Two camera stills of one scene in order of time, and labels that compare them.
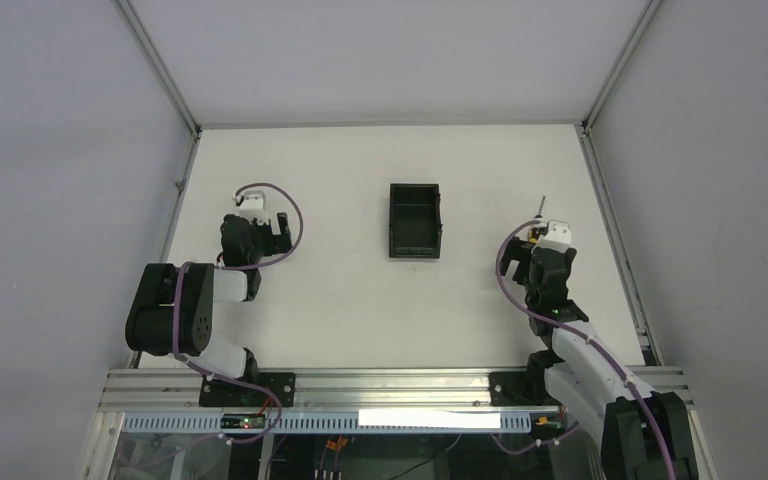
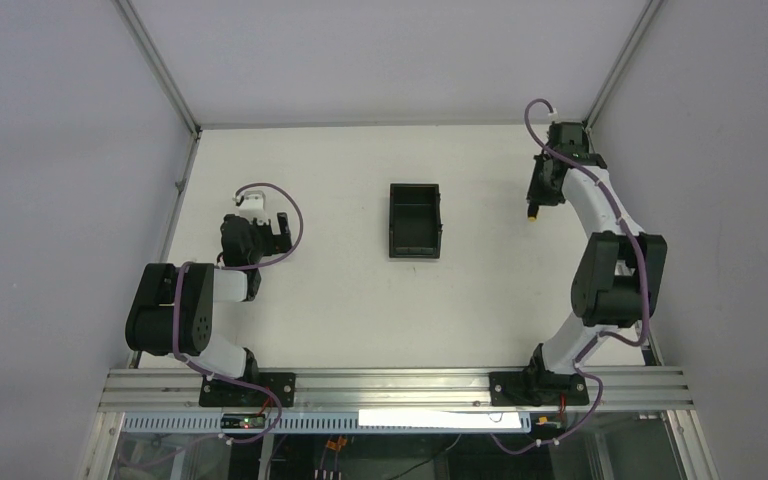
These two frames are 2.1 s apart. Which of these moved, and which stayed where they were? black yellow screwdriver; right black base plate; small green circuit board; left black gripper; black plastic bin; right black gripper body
Moved: right black gripper body; black yellow screwdriver
Stayed: right black base plate; small green circuit board; left black gripper; black plastic bin
